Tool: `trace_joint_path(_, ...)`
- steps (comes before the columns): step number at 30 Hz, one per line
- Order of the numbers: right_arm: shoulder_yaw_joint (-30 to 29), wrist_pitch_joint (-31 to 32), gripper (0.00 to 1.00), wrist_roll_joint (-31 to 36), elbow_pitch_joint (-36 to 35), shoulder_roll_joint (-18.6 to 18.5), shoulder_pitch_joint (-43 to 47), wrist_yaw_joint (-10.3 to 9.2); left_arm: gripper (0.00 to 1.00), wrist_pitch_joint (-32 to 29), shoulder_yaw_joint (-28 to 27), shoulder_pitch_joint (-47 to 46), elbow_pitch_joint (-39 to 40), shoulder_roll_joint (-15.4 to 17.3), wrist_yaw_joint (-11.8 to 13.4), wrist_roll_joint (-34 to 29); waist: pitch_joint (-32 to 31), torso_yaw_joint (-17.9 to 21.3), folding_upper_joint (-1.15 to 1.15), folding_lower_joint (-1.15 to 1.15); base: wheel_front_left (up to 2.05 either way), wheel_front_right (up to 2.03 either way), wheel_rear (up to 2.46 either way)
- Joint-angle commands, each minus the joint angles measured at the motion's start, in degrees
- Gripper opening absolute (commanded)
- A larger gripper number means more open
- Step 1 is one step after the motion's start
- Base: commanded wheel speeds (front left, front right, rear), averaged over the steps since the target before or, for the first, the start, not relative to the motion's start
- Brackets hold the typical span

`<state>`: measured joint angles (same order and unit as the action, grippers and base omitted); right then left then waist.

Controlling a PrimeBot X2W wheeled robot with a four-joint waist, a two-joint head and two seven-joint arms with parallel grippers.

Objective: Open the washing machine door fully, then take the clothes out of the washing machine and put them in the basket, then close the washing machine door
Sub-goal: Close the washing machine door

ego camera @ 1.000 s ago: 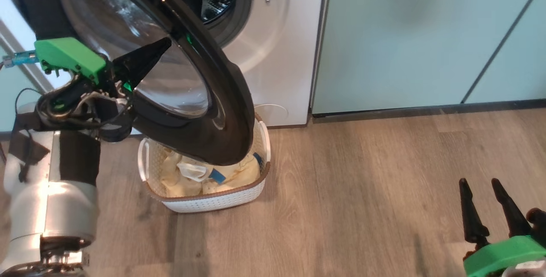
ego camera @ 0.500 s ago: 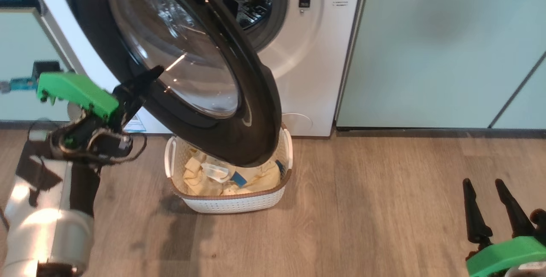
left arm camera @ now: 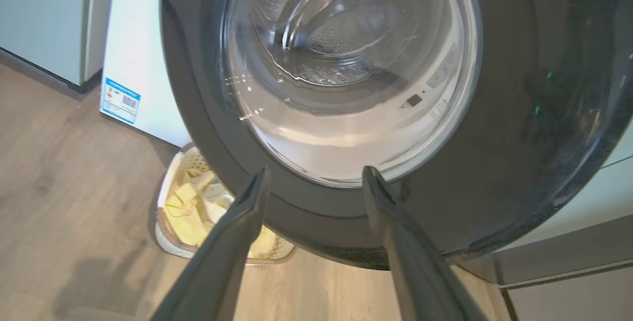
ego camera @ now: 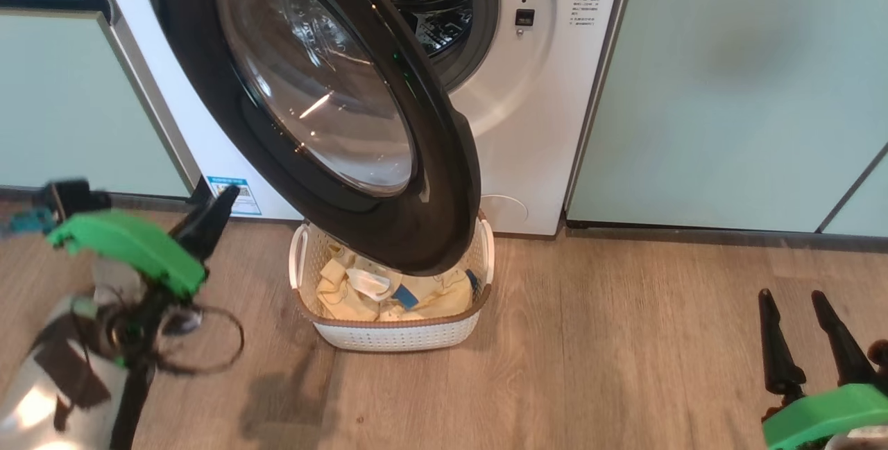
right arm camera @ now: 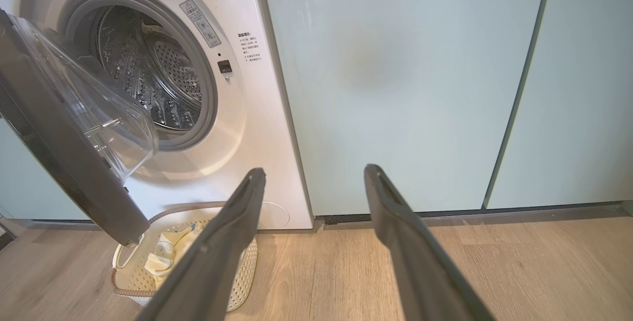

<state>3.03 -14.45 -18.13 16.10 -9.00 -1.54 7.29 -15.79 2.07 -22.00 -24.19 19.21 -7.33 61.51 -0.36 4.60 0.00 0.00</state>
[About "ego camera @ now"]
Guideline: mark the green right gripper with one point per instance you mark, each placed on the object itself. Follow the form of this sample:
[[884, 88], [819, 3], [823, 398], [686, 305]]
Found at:
[[832, 415]]

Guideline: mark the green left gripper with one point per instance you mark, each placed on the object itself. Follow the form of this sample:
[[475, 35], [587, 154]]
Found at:
[[132, 245]]

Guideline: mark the cream yellow bear-print clothes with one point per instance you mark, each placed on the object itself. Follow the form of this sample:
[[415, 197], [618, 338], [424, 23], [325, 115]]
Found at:
[[340, 297]]

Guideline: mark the washing machine door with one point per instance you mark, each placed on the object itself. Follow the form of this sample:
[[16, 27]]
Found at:
[[416, 228]]

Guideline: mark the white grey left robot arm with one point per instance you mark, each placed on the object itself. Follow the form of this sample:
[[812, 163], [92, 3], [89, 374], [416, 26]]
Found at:
[[41, 394]]

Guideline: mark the white basket with brown rim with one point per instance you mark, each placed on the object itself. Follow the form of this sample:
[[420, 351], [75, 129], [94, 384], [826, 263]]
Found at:
[[395, 335]]

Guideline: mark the washing machine drum opening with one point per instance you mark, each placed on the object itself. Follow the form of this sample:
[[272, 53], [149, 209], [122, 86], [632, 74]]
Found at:
[[444, 27]]

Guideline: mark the white front-load washing machine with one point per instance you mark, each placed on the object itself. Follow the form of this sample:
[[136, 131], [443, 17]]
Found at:
[[541, 124]]

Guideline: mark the blue energy label sticker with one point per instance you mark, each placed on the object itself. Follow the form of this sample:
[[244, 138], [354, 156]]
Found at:
[[246, 204]]

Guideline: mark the pale green cabinet with black gap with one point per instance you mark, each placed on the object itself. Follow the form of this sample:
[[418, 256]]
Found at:
[[69, 89]]

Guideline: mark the pale green plain cabinet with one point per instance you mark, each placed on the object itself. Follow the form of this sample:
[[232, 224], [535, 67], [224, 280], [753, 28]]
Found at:
[[728, 89]]

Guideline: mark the round drain filter cover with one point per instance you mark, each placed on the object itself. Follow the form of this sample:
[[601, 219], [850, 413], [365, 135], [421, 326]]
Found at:
[[510, 211]]

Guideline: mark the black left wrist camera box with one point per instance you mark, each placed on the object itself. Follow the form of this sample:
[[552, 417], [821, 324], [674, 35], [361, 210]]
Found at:
[[73, 197]]

